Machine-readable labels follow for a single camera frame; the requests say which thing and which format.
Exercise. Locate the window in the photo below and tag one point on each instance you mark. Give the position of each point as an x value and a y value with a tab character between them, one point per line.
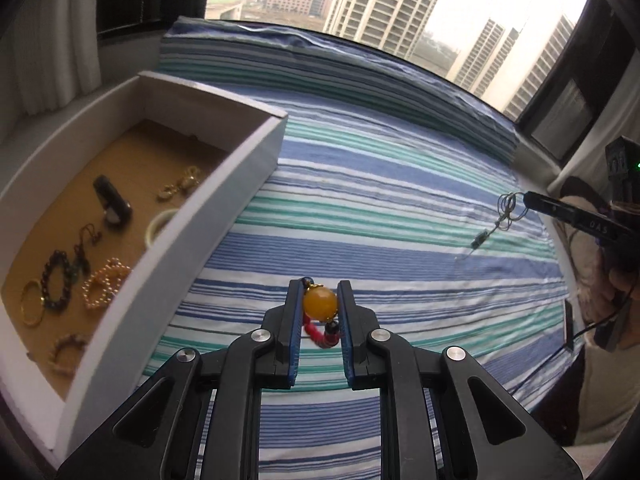
400	5

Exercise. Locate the striped bed sheet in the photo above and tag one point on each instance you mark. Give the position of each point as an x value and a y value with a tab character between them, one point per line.
380	170

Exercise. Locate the white cardboard box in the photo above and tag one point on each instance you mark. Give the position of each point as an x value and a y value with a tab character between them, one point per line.
240	170

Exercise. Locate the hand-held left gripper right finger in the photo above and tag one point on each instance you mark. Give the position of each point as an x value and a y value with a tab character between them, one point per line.
348	325

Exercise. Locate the white jade bangle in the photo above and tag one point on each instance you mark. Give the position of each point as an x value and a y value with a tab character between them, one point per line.
152	226

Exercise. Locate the white curtain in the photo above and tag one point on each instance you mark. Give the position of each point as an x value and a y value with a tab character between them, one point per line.
45	35

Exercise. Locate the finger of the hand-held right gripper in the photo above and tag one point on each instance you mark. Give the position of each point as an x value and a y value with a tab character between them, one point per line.
550	205

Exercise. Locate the black oblong clip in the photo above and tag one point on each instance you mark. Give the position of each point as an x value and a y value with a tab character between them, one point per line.
112	200

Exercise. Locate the person's right hand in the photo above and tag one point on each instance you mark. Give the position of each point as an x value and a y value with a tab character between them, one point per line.
631	280

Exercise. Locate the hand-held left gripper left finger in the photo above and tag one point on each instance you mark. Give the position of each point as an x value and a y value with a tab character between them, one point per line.
295	325

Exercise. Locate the gold twisted bangle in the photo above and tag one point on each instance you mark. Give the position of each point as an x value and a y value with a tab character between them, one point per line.
25	310

